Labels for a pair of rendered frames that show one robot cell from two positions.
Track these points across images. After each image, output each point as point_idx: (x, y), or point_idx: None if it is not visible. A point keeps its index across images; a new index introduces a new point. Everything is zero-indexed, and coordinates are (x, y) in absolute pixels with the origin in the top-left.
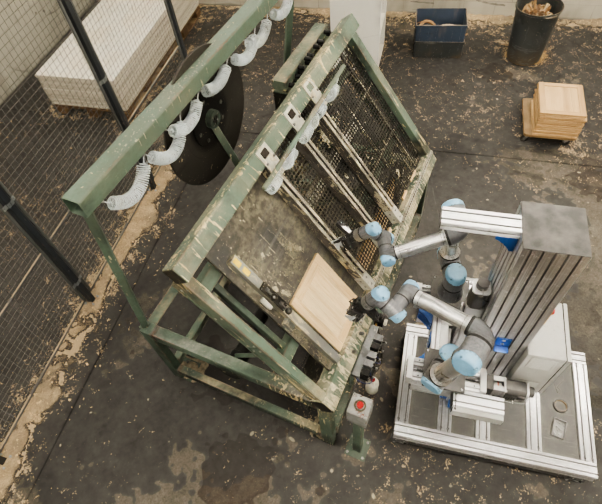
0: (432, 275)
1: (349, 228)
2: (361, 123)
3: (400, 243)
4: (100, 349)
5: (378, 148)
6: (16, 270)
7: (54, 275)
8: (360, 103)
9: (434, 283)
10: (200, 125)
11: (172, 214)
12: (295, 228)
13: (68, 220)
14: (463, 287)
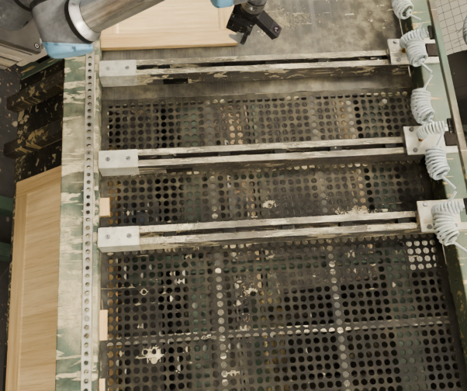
0: (40, 50)
1: (263, 20)
2: (313, 336)
3: (67, 199)
4: (214, 122)
5: (238, 340)
6: (300, 205)
7: (279, 205)
8: (345, 373)
9: (34, 29)
10: None
11: (247, 326)
12: (294, 46)
13: (345, 195)
14: None
